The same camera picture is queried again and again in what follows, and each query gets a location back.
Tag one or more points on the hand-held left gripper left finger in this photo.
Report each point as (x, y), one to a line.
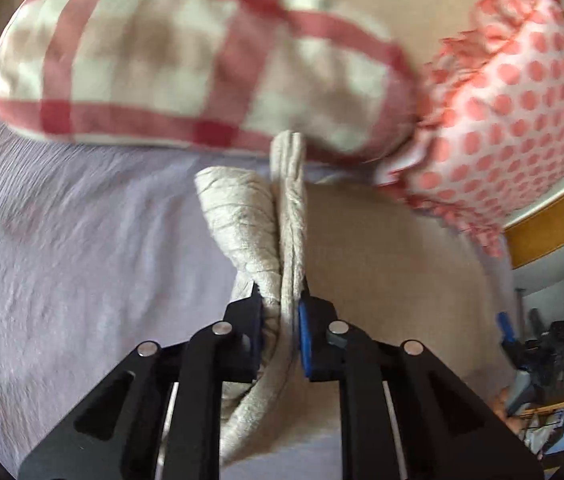
(257, 330)

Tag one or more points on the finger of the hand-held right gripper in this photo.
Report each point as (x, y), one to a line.
(505, 327)

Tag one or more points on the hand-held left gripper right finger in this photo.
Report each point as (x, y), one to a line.
(305, 340)

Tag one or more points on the beige knit garment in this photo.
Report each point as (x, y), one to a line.
(262, 240)

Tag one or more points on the person's right hand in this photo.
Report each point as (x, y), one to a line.
(503, 405)

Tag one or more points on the lavender bed sheet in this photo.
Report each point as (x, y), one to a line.
(87, 270)

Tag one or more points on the pink polka dot ruffled pillow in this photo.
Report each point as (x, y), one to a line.
(507, 125)

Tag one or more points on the red white checkered pillow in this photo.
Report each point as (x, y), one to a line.
(162, 60)

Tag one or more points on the wooden bed frame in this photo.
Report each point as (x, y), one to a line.
(552, 230)

